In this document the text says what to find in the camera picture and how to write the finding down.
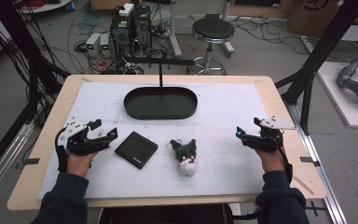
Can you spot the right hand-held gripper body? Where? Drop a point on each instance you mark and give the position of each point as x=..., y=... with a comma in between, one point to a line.
x=268, y=138

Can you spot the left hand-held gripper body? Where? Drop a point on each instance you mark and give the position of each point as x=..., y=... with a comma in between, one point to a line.
x=82, y=144

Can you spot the person's left hand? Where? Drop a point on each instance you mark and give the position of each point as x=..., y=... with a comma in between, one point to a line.
x=79, y=163

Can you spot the person's right hand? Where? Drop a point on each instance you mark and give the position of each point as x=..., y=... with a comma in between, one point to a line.
x=272, y=161

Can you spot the black square disc drive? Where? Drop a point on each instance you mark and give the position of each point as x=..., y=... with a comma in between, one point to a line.
x=136, y=150

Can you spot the white table mat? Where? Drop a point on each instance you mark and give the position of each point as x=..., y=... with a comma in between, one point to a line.
x=223, y=105

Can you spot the wooden table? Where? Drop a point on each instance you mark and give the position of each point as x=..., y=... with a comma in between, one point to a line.
x=292, y=93

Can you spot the black tape strip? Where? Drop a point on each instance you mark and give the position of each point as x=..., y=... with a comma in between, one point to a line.
x=31, y=161
x=309, y=160

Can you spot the black oval tray with stand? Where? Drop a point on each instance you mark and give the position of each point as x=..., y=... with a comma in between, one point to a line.
x=160, y=104

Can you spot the black and white plush toy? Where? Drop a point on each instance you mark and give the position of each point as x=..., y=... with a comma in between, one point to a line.
x=186, y=157

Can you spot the grey power supply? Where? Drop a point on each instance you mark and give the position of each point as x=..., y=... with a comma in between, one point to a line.
x=92, y=43
x=105, y=45

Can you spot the white platform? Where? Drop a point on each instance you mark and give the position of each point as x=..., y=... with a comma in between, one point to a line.
x=348, y=112

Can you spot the black computer tower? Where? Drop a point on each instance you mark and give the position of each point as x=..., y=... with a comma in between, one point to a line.
x=121, y=34
x=143, y=26

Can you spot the person's dark pants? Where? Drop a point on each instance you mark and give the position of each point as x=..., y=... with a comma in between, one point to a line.
x=161, y=216

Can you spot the black round stool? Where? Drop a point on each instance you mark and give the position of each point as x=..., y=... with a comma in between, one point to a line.
x=213, y=31

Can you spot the cardboard box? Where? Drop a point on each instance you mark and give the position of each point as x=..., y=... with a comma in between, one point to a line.
x=310, y=15

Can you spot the white box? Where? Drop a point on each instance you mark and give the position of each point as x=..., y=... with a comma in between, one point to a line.
x=126, y=9

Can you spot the white desk leg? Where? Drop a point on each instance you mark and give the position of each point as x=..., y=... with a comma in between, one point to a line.
x=174, y=31

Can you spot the aluminium rail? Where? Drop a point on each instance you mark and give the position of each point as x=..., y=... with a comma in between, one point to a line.
x=320, y=174
x=6, y=158

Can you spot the black frame post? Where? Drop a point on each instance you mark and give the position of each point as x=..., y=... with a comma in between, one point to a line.
x=320, y=53

